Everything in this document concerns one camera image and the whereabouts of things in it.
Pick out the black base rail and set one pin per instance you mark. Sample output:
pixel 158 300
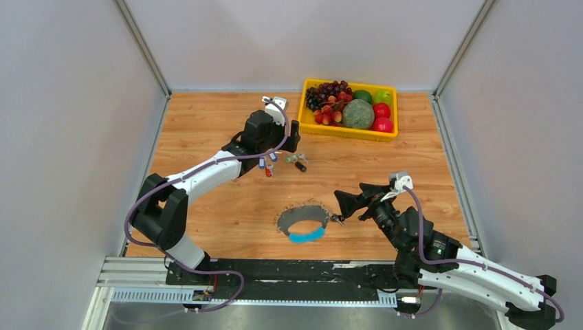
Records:
pixel 307 280

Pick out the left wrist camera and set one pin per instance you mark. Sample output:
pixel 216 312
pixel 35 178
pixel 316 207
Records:
pixel 276 107

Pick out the metal key organizer blue handle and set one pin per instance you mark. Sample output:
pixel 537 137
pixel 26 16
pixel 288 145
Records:
pixel 309 211

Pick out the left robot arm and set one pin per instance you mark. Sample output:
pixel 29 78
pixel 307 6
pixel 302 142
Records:
pixel 161 208

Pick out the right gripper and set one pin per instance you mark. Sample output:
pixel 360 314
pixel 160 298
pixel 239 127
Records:
pixel 349 203

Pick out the red apple upper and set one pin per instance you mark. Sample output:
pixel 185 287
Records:
pixel 382 110

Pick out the blue key tag left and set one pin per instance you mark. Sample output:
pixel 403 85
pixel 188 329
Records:
pixel 262 162

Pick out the cherry cluster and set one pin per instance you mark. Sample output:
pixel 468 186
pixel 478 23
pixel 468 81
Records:
pixel 328 109

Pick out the red apple lower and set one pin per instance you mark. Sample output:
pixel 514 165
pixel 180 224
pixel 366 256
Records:
pixel 383 125

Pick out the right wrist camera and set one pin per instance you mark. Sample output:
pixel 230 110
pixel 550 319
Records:
pixel 400 182

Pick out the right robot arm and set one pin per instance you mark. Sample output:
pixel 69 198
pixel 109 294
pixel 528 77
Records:
pixel 429 258

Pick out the green apple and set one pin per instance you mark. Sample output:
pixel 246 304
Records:
pixel 383 96

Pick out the cantaloupe melon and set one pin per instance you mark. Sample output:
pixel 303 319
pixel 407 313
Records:
pixel 358 114

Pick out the red apple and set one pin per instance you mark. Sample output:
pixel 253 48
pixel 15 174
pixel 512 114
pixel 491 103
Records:
pixel 382 110
pixel 383 125

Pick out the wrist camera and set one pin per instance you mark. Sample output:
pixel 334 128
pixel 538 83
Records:
pixel 400 182
pixel 276 107

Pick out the dark green lime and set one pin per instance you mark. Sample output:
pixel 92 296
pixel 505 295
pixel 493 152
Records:
pixel 364 95

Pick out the green key tag with key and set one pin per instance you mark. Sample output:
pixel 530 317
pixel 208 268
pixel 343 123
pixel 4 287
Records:
pixel 299 157

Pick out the dark grape bunch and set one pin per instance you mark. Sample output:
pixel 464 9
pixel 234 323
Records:
pixel 326 93

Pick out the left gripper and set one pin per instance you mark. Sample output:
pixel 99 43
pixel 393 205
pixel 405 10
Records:
pixel 294 138

